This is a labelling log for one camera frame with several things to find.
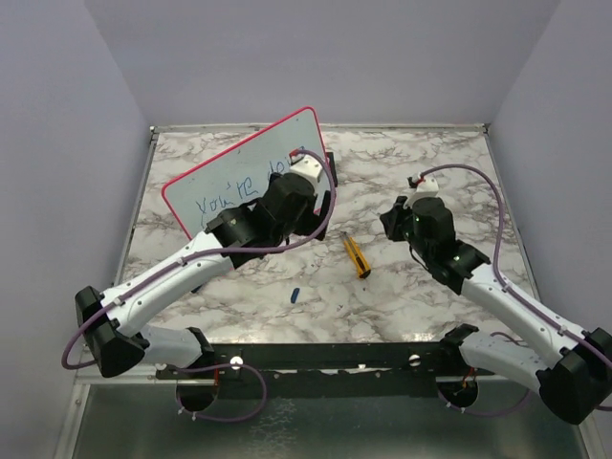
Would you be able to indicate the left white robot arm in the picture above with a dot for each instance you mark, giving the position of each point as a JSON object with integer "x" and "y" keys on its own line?
{"x": 115, "y": 323}

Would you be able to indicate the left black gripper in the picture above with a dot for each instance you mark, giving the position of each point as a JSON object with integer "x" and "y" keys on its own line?
{"x": 314, "y": 221}

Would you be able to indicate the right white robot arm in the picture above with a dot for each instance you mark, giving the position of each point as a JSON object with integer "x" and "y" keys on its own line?
{"x": 565, "y": 364}

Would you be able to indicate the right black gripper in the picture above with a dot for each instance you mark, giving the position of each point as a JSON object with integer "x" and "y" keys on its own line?
{"x": 392, "y": 218}

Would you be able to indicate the pink framed whiteboard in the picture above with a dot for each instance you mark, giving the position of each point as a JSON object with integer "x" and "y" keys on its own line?
{"x": 241, "y": 172}

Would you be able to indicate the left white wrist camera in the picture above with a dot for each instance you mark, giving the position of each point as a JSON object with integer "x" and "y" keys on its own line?
{"x": 305, "y": 166}

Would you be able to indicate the yellow utility knife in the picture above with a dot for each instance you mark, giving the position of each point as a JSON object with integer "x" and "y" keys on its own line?
{"x": 354, "y": 252}

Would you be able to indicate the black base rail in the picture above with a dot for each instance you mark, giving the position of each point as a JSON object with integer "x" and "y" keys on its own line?
{"x": 349, "y": 369}

